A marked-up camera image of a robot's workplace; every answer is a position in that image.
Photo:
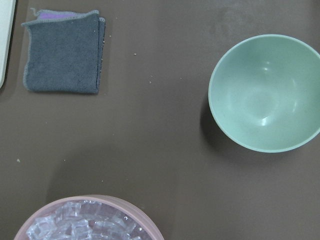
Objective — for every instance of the pink bowl of ice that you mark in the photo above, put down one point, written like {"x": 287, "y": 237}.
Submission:
{"x": 97, "y": 217}

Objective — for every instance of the mint green bowl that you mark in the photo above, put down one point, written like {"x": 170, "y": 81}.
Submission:
{"x": 264, "y": 93}

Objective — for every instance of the grey folded cloth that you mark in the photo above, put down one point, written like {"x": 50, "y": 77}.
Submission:
{"x": 65, "y": 52}

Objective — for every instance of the cream plastic tray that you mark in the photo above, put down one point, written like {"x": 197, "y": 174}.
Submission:
{"x": 7, "y": 10}

